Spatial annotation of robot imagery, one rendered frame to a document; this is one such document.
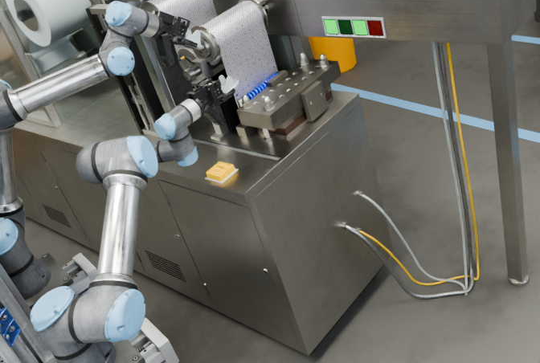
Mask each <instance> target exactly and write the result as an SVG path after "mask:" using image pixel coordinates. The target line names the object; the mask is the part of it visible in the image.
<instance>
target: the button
mask: <svg viewBox="0 0 540 363"><path fill-rule="evenodd" d="M234 171H235V167H234V166H233V165H231V164H227V163H224V162H221V161H220V162H218V163H217V164H216V165H214V166H213V167H212V168H211V169H209V170H208V171H207V172H206V174H207V177H208V178H210V179H214V180H217V181H220V182H221V181H223V180H224V179H225V178H226V177H228V176H229V175H230V174H231V173H233V172H234Z"/></svg>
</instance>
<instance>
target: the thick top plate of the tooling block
mask: <svg viewBox="0 0 540 363"><path fill-rule="evenodd" d="M308 61H309V64H307V65H305V66H301V65H300V63H298V64H297V65H296V66H295V67H293V68H292V69H290V70H289V71H288V75H287V76H286V77H284V78H283V79H282V80H281V81H280V82H278V83H277V84H275V85H274V86H273V87H266V88H265V89H264V90H263V91H261V92H260V93H258V94H257V95H256V96H254V97H253V98H251V99H250V101H251V102H252V104H253V106H252V107H251V108H249V109H243V107H240V108H238V109H237V110H236V111H237V113H238V116H239V120H240V123H241V124H243V125H247V126H252V127H257V128H265V129H269V130H273V131H275V130H276V129H277V128H279V127H280V126H281V125H282V124H283V123H284V122H285V121H287V120H288V119H289V118H290V117H291V116H293V115H294V114H295V113H296V112H298V111H299V110H300V109H302V108H303V107H304V105H303V101H302V99H301V93H302V92H304V91H305V90H306V89H308V88H309V87H310V86H312V85H313V84H314V83H316V82H317V81H321V82H322V85H323V88H324V90H325V89H326V88H327V87H328V86H330V85H331V83H332V82H334V81H335V80H336V79H338V78H339V77H340V76H341V71H340V67H339V64H338V61H332V60H328V62H329V66H327V67H320V64H319V59H308ZM265 96H268V97H270V98H271V100H272V102H273V105H274V106H275V108H274V109H273V110H271V111H265V110H264V97H265Z"/></svg>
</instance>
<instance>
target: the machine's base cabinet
mask: <svg viewBox="0 0 540 363"><path fill-rule="evenodd" d="M11 136H12V145H13V154H14V170H15V179H16V188H17V196H18V197H20V198H21V199H22V202H23V209H24V212H25V215H26V217H28V218H31V219H33V220H35V221H36V222H39V223H41V224H43V225H44V226H47V227H49V228H51V229H52V230H55V231H57V232H59V233H60V234H62V235H65V236H67V237H69V238H70V239H73V240H75V241H77V242H78V243H81V244H83V245H85V246H86V247H89V248H91V249H93V250H94V251H97V252H99V253H100V245H101V238H102V231H103V225H104V212H105V206H106V199H107V193H108V189H107V188H106V187H105V186H104V184H94V183H90V182H88V181H85V180H84V179H83V178H82V177H81V176H80V175H79V174H78V172H77V170H76V157H77V155H78V152H76V151H73V150H70V149H65V148H63V147H59V146H57V145H53V144H50V143H47V142H44V141H40V140H36V139H34V138H31V137H26V136H23V135H21V134H18V133H13V132H11ZM359 191H362V192H363V193H364V194H365V195H366V196H367V197H368V198H370V199H372V200H373V201H374V202H376V203H377V204H378V205H379V206H380V207H381V208H382V209H383V210H384V207H383V200H382V196H381V193H380V189H379V184H378V178H377V174H376V170H375V167H374V159H373V156H372V152H371V148H370V141H369V137H368V133H367V130H366V122H365V119H364V115H363V111H362V104H361V103H360V104H358V105H357V106H356V107H355V108H354V109H353V110H351V111H350V112H349V113H348V114H347V115H346V116H345V117H343V118H342V119H341V120H340V121H339V122H338V123H337V124H336V125H334V126H333V127H332V128H331V129H330V130H329V131H328V132H327V133H326V134H325V135H324V136H323V137H322V138H320V139H319V140H318V141H317V142H316V143H315V144H314V145H312V146H311V147H310V148H309V149H308V150H307V151H306V152H304V153H303V154H302V155H301V156H300V157H299V158H298V159H296V160H295V161H294V162H293V163H292V164H291V165H290V166H289V167H288V168H287V169H286V170H285V171H284V172H283V173H281V174H280V175H279V176H278V177H277V178H276V179H275V180H273V181H272V182H271V183H270V184H269V185H268V186H267V187H265V188H264V189H263V190H262V191H261V192H260V193H259V194H257V195H256V196H255V197H254V198H253V199H252V200H251V201H250V202H249V203H248V204H245V203H242V202H237V201H235V200H232V199H230V198H225V197H222V196H219V195H216V194H212V193H209V192H206V191H203V190H199V189H195V188H193V187H190V186H185V185H183V184H180V183H177V182H174V181H170V180H167V179H164V178H161V177H157V176H153V177H148V184H147V188H146V189H145V190H143V191H142V192H141V198H140V206H139V215H138V223H137V238H136V246H135V255H134V264H133V270H135V271H138V272H140V273H141V274H143V275H146V276H148V277H150V278H151V279H154V280H156V281H158V282H159V283H162V284H164V285H166V286H167V287H169V288H172V289H174V290H175V291H178V292H181V293H182V294H184V295H186V296H189V297H190V298H192V299H194V300H197V301H198V302H200V303H202V304H205V305H206V306H208V307H210V308H213V309H214V310H216V311H218V312H221V313H222V314H224V315H226V316H229V317H230V318H232V319H234V320H237V321H239V322H240V323H242V324H245V325H247V326H248V327H251V328H253V329H255V330H257V331H259V332H261V333H263V334H265V335H267V336H270V337H271V338H273V339H275V340H277V341H279V342H281V343H283V344H285V345H287V346H289V347H291V348H293V349H295V350H297V351H299V352H301V353H303V354H305V355H307V356H309V355H310V356H311V355H312V353H314V352H316V350H317V347H318V346H319V344H320V343H321V342H322V341H323V340H324V339H325V338H326V336H327V335H328V334H329V333H330V331H331V330H332V329H333V327H334V326H335V325H336V324H337V323H338V321H339V320H340V319H341V318H342V317H343V316H344V315H345V313H346V312H347V311H348V310H349V308H350V307H351V306H352V304H353V303H354V302H355V301H356V299H357V298H358V297H359V296H360V295H361V294H362V293H363V291H364V290H365V289H366V287H367V286H368V285H369V284H370V282H371V281H372V280H374V279H375V278H376V275H377V274H378V273H379V272H380V271H381V270H382V268H383V267H384V266H383V265H384V263H383V262H382V261H381V260H380V258H379V257H378V256H377V255H376V254H375V253H374V252H373V251H372V250H371V249H370V248H369V247H368V246H367V245H366V244H365V243H364V242H363V241H362V240H361V239H360V238H359V237H358V236H357V235H355V234H353V233H352V232H350V231H349V230H343V229H342V223H343V222H348V223H349V226H351V227H353V228H354V229H355V230H357V229H358V228H361V229H362V231H363V232H365V233H367V234H368V235H370V236H371V237H373V238H374V239H376V240H378V241H379V242H380V243H381V244H382V245H383V246H384V247H385V248H386V249H387V250H389V251H390V252H391V253H392V254H393V253H394V252H393V248H392V244H391V237H390V233H389V230H388V225H387V219H386V217H385V216H384V215H383V213H382V212H381V211H380V210H379V209H378V208H377V207H376V206H375V205H374V204H372V203H371V202H370V201H368V200H367V199H365V198H364V197H362V198H361V197H359V196H358V192H359Z"/></svg>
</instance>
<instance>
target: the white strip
mask: <svg viewBox="0 0 540 363"><path fill-rule="evenodd" d="M144 1H145V0H143V1H141V2H128V4H129V5H131V6H135V7H137V8H139V6H140V5H141V3H142V2H144ZM141 37H142V39H143V42H144V44H145V47H146V50H147V51H148V54H149V57H150V59H151V62H152V64H153V67H154V70H155V71H156V74H157V77H158V79H159V82H160V84H161V86H162V90H163V92H164V94H165V96H166V99H167V102H168V104H169V106H170V110H171V109H173V108H175V105H174V102H173V100H172V97H171V95H170V91H169V89H168V87H167V85H166V82H165V79H164V77H163V74H162V71H161V69H160V67H159V65H158V62H157V59H156V56H155V54H154V52H153V48H152V47H151V44H150V42H149V39H148V37H145V36H143V35H142V36H141Z"/></svg>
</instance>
